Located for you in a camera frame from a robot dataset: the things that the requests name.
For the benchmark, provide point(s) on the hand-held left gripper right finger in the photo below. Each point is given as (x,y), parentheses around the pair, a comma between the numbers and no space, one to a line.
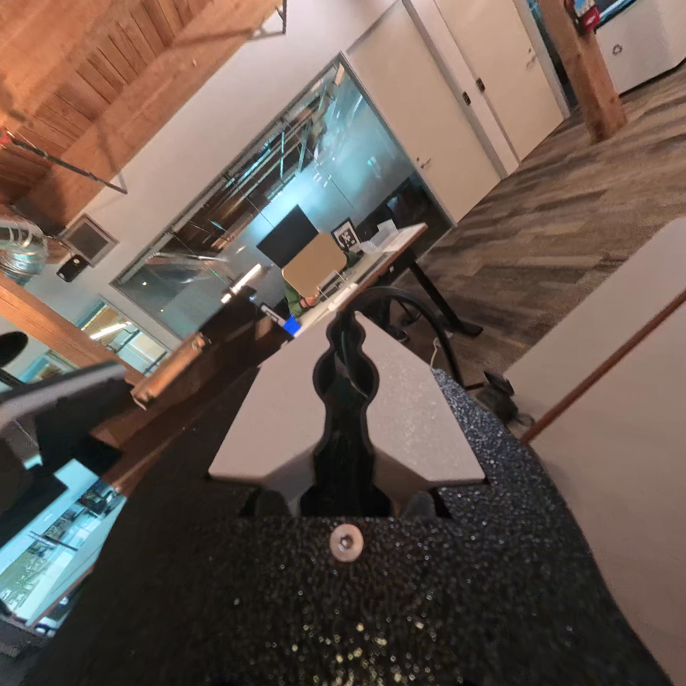
(418,418)

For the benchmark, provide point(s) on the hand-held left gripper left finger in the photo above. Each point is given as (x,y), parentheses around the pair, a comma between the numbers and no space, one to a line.
(257,423)

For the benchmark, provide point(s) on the blue plastic bin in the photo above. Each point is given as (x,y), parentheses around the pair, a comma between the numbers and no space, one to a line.
(291,327)

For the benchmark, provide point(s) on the wood-edged desk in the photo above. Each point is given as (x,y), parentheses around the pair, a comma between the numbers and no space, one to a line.
(370,268)

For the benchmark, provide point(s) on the clear plastic box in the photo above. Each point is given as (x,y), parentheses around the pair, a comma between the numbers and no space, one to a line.
(385,234)

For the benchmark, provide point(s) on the black monitor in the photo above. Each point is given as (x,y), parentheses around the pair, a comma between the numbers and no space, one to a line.
(287,236)

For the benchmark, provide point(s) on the framed tag placard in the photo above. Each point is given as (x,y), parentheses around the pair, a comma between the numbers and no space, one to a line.
(344,234)

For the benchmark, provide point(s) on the vent grille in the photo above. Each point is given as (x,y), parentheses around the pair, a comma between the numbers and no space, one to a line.
(88,241)

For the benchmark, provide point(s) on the glass office window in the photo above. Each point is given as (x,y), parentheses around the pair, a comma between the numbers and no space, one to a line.
(348,161)

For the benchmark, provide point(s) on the white door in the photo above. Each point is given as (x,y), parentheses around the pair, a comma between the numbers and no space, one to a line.
(509,64)
(418,96)

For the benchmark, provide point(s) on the white cabinet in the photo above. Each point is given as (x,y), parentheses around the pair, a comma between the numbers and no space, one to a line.
(643,53)

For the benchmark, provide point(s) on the fire extinguisher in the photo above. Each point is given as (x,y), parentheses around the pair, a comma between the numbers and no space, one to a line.
(581,13)

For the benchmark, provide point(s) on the black wall device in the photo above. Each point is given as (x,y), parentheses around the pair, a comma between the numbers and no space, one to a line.
(72,269)

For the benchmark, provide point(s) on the silver air duct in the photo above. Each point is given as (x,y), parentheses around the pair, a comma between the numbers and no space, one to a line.
(21,252)

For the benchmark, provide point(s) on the wooden post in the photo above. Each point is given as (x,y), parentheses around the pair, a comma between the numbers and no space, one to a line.
(589,80)

